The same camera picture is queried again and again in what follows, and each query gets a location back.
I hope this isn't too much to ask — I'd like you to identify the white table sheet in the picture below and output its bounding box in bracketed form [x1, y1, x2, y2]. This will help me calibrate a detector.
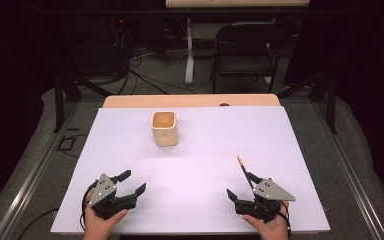
[49, 105, 332, 234]

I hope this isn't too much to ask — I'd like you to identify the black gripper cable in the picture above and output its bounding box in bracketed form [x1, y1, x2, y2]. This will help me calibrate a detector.
[278, 201, 293, 238]
[80, 181, 98, 232]

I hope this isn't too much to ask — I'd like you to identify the person's right hand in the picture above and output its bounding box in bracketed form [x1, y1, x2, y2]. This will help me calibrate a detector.
[242, 200, 292, 240]

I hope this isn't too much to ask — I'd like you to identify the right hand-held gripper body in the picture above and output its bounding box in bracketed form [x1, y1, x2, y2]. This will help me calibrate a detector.
[234, 177, 297, 224]

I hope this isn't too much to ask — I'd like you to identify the black floor cable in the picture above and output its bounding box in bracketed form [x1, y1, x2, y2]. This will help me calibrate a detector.
[17, 207, 60, 240]

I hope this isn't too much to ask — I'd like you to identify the black folding chair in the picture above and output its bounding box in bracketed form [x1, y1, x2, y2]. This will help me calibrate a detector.
[209, 20, 291, 94]

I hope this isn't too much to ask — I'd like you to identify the beige square cup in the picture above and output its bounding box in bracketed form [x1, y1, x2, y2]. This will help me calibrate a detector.
[150, 110, 180, 148]

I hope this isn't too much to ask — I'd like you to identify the white desk leg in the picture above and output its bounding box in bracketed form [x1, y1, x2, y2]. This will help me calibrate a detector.
[184, 17, 196, 86]

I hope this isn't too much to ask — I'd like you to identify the aluminium floor rail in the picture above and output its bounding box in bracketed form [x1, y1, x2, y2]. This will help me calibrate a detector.
[0, 99, 81, 240]
[313, 99, 384, 240]

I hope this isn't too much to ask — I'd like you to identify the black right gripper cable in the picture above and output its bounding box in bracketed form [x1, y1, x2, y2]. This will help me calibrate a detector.
[278, 201, 293, 238]

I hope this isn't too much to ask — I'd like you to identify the person's left hand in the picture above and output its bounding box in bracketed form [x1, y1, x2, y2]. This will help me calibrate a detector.
[83, 190, 129, 240]

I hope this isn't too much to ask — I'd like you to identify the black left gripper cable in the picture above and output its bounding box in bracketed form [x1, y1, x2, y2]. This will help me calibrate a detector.
[80, 181, 98, 232]

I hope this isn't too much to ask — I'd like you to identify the light wooden table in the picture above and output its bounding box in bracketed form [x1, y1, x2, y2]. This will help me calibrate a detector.
[101, 93, 282, 109]

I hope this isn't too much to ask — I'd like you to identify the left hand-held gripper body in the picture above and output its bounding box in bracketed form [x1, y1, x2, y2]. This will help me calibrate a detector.
[87, 173, 138, 221]

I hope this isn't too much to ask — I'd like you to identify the wooden desk top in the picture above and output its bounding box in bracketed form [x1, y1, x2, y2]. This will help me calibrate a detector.
[165, 0, 311, 9]

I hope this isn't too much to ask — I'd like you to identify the dark pencil with orange tip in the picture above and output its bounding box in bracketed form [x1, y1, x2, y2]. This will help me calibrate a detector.
[236, 154, 258, 198]

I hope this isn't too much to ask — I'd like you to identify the bundle of black cables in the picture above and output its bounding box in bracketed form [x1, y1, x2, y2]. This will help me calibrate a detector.
[106, 13, 198, 96]

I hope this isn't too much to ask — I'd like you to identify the black metal stand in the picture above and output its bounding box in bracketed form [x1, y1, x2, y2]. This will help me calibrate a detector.
[277, 68, 338, 135]
[53, 68, 114, 134]

